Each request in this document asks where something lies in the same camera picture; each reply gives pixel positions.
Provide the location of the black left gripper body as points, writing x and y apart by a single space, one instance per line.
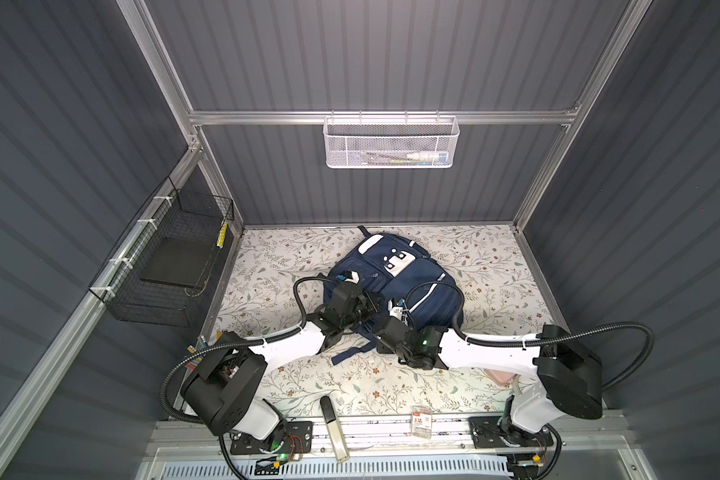
365 309

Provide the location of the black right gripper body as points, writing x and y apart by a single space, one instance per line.
383 348

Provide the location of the navy blue student backpack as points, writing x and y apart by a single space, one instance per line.
408 283

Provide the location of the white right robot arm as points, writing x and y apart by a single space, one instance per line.
566 376

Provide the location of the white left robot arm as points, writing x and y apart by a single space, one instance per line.
216 386

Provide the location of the small clear packet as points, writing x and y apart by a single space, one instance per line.
421 422

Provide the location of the pink pouch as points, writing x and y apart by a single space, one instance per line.
501 378

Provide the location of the black silver stapler tool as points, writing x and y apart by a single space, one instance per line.
334 429

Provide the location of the white tube in basket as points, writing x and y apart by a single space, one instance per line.
432 157

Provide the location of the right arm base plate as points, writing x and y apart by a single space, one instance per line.
487 432

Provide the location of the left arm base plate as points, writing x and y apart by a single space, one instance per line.
293 437

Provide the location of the white wire mesh basket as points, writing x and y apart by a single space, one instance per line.
383 142

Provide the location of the black wire wall basket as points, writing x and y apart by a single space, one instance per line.
169 265

